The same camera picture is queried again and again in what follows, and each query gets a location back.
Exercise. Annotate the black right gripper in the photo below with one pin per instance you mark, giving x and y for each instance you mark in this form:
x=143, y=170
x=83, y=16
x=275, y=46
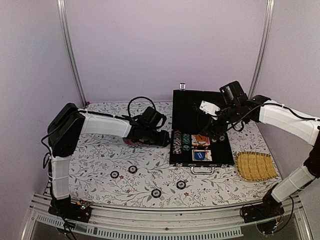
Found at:
x=211, y=124

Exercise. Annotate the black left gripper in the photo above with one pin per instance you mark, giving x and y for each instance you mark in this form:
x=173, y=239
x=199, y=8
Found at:
x=163, y=141

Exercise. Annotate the poker chip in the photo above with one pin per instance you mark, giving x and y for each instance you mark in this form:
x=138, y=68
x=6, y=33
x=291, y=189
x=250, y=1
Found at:
x=132, y=169
x=114, y=174
x=181, y=185

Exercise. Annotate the orange big blind button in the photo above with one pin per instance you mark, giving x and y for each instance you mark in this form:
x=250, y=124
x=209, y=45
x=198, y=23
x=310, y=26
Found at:
x=199, y=138

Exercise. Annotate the red card deck box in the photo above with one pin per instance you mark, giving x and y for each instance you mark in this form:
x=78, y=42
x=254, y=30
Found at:
x=200, y=144

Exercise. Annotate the poker chip low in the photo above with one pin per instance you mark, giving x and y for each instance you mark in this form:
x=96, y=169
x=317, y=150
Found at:
x=156, y=193

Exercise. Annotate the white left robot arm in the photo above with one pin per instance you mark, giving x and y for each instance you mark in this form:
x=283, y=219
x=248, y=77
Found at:
x=71, y=122

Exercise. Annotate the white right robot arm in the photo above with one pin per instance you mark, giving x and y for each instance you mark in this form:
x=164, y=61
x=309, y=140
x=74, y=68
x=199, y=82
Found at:
x=303, y=129

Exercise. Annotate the green chip row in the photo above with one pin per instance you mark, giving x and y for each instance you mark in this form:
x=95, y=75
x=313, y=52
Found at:
x=186, y=142

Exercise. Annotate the black poker case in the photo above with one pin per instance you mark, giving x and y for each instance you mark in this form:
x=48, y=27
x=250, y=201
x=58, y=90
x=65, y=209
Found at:
x=185, y=118

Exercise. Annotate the blue card deck box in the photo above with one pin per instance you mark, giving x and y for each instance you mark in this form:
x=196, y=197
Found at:
x=208, y=157

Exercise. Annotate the blue small blind button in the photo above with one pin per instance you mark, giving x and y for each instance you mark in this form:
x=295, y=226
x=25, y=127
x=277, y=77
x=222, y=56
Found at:
x=199, y=156

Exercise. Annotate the woven bamboo tray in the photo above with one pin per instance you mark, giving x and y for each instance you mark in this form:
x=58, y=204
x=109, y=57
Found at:
x=255, y=166

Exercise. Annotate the chrome case handle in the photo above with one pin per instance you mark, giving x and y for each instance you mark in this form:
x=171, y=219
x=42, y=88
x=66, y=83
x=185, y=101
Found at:
x=202, y=170

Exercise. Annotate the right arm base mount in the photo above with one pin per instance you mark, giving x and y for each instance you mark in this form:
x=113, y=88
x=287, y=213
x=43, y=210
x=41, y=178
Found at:
x=269, y=208

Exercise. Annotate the right aluminium frame post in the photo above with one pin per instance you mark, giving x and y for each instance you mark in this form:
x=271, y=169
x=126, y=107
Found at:
x=266, y=28

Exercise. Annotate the aluminium frame post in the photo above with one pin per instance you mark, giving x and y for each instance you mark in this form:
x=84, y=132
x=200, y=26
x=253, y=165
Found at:
x=62, y=12
x=266, y=28

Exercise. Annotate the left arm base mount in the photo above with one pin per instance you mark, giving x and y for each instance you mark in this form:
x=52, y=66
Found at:
x=64, y=208

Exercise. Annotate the front aluminium rail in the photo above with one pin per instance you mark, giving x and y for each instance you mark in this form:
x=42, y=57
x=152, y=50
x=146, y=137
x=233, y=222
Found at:
x=111, y=222

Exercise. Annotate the left aluminium frame post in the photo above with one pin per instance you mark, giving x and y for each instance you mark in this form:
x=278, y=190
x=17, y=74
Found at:
x=62, y=12

